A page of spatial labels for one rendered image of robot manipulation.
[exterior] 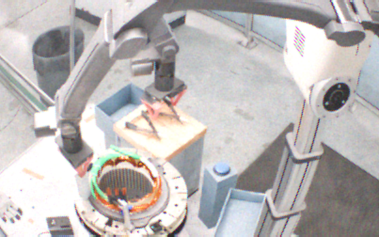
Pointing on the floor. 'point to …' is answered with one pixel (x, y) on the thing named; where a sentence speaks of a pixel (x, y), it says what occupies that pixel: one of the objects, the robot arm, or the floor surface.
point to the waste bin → (49, 85)
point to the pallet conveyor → (10, 93)
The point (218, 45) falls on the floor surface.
